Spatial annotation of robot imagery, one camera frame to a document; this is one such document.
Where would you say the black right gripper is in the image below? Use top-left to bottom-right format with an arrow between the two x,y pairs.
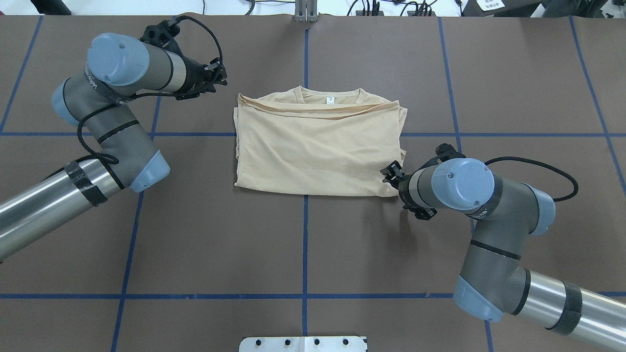
380,160 -> 438,221

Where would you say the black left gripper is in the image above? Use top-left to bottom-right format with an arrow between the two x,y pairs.
174,57 -> 228,100

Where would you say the cream printed t-shirt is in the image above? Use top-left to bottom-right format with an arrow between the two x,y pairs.
233,86 -> 408,198

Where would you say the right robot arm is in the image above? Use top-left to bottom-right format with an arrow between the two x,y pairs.
380,157 -> 626,352

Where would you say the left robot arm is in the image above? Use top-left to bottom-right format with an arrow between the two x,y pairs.
1,28 -> 227,259

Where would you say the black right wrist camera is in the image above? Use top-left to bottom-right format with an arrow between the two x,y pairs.
430,143 -> 467,166

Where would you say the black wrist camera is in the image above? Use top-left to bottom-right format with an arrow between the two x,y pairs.
430,143 -> 467,166
139,19 -> 183,57

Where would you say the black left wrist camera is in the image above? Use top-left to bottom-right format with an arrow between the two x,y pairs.
139,19 -> 183,57

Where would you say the aluminium frame post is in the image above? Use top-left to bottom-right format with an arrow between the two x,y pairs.
293,0 -> 319,22

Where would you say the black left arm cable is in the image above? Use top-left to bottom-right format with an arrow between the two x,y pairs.
76,15 -> 225,167

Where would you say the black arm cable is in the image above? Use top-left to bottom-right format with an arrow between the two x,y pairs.
76,15 -> 225,167
484,155 -> 580,203

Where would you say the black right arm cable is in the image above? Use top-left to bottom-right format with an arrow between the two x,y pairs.
484,155 -> 580,203

